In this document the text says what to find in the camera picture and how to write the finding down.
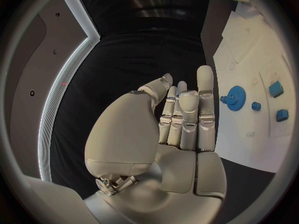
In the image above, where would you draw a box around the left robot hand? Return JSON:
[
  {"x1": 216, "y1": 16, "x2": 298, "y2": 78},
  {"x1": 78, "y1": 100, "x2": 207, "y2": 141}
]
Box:
[{"x1": 83, "y1": 65, "x2": 228, "y2": 224}]

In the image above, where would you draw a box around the white task board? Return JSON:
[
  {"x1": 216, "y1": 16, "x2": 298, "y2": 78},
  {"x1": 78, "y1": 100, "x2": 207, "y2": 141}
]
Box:
[{"x1": 212, "y1": 2, "x2": 295, "y2": 173}]

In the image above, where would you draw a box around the blue gear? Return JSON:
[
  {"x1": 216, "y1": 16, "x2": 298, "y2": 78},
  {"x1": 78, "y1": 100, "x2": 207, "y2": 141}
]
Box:
[{"x1": 226, "y1": 85, "x2": 248, "y2": 112}]

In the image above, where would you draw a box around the blue block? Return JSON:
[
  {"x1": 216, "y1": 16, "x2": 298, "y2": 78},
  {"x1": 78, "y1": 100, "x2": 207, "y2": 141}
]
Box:
[
  {"x1": 268, "y1": 81, "x2": 285, "y2": 99},
  {"x1": 276, "y1": 109, "x2": 290, "y2": 122}
]

